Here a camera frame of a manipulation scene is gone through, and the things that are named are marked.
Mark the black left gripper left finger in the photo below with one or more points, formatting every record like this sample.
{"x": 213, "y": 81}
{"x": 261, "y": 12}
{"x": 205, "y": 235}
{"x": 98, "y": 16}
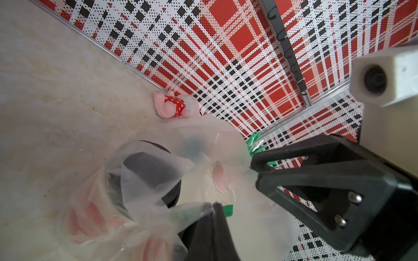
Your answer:
{"x": 197, "y": 239}

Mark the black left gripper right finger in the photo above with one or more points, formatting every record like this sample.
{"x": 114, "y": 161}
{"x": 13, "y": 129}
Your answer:
{"x": 222, "y": 244}

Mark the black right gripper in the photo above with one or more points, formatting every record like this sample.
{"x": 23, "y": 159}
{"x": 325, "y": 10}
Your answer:
{"x": 355, "y": 200}

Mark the green straw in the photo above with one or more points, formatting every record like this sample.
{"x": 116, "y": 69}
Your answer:
{"x": 255, "y": 144}
{"x": 189, "y": 213}

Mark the clear plastic carrier bag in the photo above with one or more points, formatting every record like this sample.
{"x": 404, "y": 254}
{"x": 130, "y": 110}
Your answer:
{"x": 181, "y": 190}

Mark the red milk tea cup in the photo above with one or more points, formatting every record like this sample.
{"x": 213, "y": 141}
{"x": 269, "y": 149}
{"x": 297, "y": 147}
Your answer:
{"x": 92, "y": 215}
{"x": 144, "y": 182}

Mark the pink plush toy red dress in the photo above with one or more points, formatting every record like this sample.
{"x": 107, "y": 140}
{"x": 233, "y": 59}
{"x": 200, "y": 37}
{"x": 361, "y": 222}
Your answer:
{"x": 171, "y": 106}

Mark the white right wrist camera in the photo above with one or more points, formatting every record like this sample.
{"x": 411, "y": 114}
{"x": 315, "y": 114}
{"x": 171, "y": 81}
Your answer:
{"x": 386, "y": 82}

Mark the black wall hook rail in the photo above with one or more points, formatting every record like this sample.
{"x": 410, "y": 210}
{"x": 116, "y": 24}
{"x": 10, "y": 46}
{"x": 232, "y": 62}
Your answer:
{"x": 273, "y": 16}

